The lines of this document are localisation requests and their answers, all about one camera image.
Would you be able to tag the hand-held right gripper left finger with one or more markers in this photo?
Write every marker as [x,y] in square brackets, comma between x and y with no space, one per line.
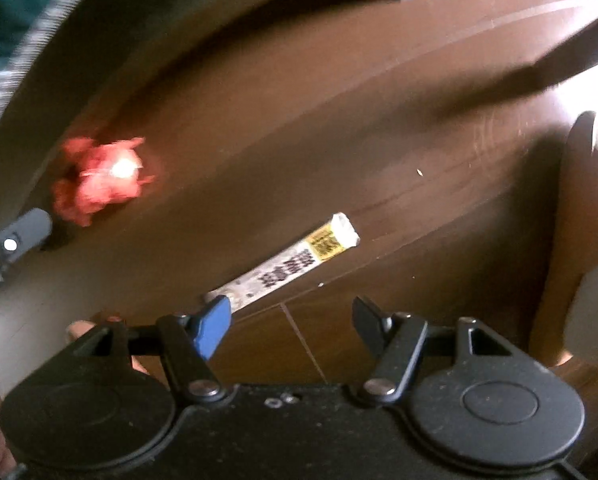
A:
[211,325]

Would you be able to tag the red wrapper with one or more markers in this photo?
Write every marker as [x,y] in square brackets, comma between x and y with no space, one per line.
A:
[101,180]

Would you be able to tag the white stick packet yellow label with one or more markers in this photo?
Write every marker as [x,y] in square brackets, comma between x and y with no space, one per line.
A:
[289,265]

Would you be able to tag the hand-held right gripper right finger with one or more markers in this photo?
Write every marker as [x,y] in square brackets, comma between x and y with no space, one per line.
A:
[371,322]

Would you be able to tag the dark wooden chair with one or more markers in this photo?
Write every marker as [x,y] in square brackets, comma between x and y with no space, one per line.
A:
[529,72]

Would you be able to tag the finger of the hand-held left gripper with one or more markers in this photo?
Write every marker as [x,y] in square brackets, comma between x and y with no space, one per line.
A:
[24,232]

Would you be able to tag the teal white zigzag quilt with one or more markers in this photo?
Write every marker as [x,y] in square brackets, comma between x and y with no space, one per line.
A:
[9,20]

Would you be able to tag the brown rounded object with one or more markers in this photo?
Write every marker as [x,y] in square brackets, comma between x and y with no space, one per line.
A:
[559,240]

